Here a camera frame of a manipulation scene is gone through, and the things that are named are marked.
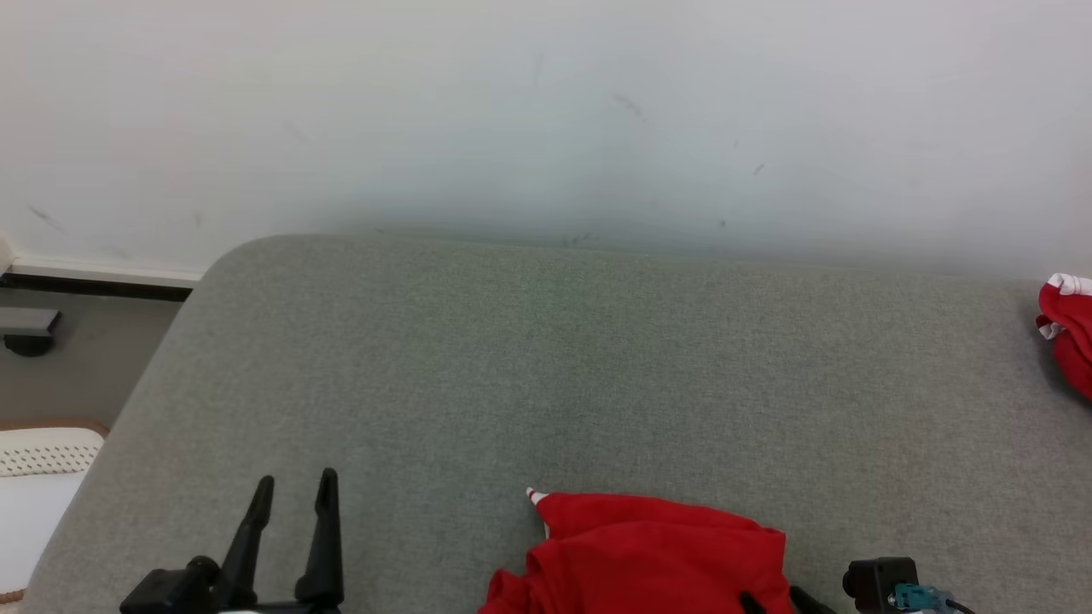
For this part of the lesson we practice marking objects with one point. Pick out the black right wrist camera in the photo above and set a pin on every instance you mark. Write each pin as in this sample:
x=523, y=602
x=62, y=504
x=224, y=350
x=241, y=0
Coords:
x=879, y=584

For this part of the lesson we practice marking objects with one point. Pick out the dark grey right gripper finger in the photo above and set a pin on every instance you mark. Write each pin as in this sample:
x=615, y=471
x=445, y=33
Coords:
x=812, y=602
x=754, y=604

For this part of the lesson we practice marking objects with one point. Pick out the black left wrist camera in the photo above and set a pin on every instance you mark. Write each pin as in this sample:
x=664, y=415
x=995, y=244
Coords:
x=171, y=590

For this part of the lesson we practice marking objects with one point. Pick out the red shorts with white stripe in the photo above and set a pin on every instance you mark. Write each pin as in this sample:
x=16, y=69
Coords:
x=1071, y=333

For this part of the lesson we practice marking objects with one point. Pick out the white and black wall skirting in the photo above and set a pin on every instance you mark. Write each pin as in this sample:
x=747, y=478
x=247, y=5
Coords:
x=94, y=280

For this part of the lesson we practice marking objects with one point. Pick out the white perforated laundry basket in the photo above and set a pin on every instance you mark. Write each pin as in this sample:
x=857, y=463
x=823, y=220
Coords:
x=38, y=495

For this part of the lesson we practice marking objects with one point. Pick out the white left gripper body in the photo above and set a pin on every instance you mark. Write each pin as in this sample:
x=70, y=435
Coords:
x=273, y=611

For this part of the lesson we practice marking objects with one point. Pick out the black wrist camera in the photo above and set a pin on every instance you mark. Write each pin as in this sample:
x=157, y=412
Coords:
x=879, y=584
x=171, y=590

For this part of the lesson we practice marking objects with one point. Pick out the grey fabric sofa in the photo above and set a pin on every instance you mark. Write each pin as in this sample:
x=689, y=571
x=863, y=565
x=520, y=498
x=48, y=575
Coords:
x=546, y=384

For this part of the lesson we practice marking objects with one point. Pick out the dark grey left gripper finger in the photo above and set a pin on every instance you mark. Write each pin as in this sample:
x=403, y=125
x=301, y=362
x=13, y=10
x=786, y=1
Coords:
x=326, y=554
x=247, y=554

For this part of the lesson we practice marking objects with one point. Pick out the red Bulls basketball jersey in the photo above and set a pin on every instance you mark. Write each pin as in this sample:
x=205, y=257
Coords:
x=648, y=554

